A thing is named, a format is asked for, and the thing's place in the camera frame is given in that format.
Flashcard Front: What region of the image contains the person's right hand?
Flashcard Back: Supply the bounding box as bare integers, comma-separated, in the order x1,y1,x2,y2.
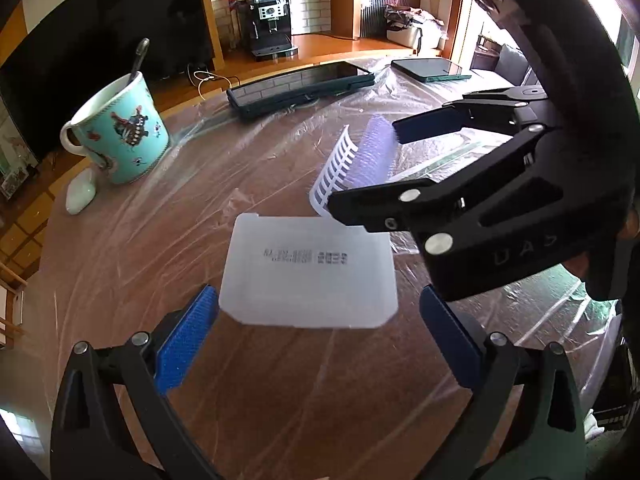
563,253,602,284

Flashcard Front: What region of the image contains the dark green cased phone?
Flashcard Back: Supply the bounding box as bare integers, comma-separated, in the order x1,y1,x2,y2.
391,58,472,83

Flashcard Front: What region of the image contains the translucent plastic container lid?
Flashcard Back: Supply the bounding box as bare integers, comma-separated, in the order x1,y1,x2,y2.
218,212,399,330

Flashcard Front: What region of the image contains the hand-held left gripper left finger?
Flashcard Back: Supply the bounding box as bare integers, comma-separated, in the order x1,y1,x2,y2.
50,284,223,480

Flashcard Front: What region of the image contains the white cable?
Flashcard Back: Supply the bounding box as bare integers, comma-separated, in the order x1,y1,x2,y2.
187,62,242,102

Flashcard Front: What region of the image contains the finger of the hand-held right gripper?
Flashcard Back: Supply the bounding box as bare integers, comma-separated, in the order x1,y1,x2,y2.
393,85,549,145
327,124,567,257

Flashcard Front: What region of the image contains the large black phone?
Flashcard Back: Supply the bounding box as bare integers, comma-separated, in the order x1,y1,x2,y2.
226,60,376,122

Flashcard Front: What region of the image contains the metal spoon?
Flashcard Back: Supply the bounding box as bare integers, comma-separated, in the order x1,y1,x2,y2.
127,37,151,83

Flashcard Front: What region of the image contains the translucent ribbed plastic tray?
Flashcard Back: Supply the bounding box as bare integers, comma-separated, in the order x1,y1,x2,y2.
345,114,399,194

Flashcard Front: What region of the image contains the black television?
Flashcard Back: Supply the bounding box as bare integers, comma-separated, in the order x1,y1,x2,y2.
0,0,224,155

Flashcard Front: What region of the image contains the teal patterned mug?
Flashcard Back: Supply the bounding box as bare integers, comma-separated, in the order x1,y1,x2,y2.
60,71,171,186

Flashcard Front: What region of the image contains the pile of bags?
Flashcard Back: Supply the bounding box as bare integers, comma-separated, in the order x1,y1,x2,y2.
384,4,449,54

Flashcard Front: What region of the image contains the white earbuds case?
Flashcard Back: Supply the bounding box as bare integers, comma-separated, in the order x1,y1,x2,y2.
66,167,98,216

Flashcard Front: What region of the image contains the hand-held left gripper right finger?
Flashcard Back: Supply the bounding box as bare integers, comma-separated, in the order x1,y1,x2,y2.
419,284,587,480

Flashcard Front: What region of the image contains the black coffee machine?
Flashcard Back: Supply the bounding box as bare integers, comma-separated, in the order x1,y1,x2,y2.
235,0,300,62

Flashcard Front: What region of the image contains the leaning picture frame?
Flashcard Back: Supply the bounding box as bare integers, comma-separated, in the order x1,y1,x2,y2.
0,122,40,198

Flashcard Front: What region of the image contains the white plastic grid tray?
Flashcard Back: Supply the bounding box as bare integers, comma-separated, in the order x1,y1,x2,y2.
307,125,361,219

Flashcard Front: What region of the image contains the grey sofa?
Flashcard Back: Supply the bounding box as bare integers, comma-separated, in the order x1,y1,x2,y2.
470,35,540,89

